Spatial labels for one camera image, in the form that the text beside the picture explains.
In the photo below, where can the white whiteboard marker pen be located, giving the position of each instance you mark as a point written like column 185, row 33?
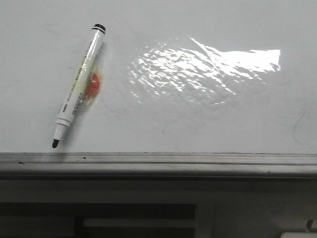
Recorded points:
column 75, row 93

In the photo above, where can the white whiteboard with aluminium frame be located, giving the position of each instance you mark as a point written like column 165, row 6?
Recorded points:
column 191, row 88

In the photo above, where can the white object at bottom right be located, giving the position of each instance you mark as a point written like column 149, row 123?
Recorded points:
column 298, row 235

